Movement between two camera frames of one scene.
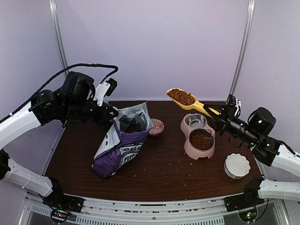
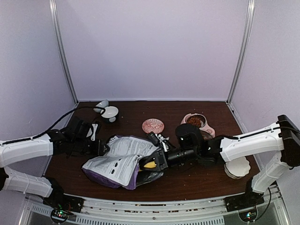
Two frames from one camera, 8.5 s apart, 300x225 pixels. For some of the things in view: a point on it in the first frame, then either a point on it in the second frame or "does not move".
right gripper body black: [226, 121] -> [160, 155]
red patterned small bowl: [157, 128] does not move
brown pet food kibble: [199, 140] -> [196, 120]
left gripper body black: [105, 110] -> [99, 148]
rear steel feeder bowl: [196, 120] does not move
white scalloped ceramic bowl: [236, 166] does not move
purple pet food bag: [121, 145] -> [120, 168]
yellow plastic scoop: [183, 100] -> [151, 164]
